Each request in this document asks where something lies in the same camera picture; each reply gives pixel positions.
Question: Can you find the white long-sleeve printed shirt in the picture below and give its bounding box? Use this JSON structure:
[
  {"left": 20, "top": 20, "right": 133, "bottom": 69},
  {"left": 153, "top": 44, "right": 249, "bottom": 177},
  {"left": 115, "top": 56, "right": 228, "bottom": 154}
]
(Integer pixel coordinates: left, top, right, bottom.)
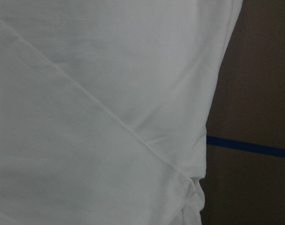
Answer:
[{"left": 0, "top": 0, "right": 242, "bottom": 225}]

